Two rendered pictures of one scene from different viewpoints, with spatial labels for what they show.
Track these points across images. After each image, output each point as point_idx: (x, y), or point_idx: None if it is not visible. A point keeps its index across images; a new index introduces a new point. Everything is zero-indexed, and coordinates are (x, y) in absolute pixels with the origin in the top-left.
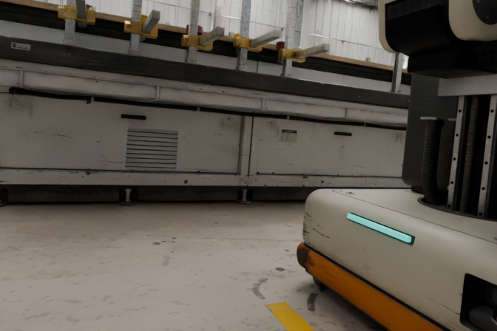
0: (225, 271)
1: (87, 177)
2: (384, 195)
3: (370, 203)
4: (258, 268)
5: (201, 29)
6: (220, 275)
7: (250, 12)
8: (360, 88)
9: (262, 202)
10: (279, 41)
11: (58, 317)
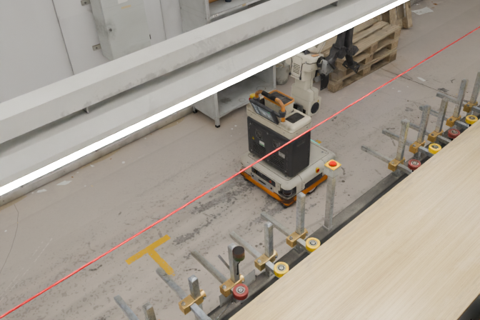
0: (357, 173)
1: None
2: (313, 155)
3: (315, 144)
4: (349, 178)
5: (448, 133)
6: (356, 171)
7: (419, 128)
8: (351, 203)
9: None
10: (414, 159)
11: (372, 146)
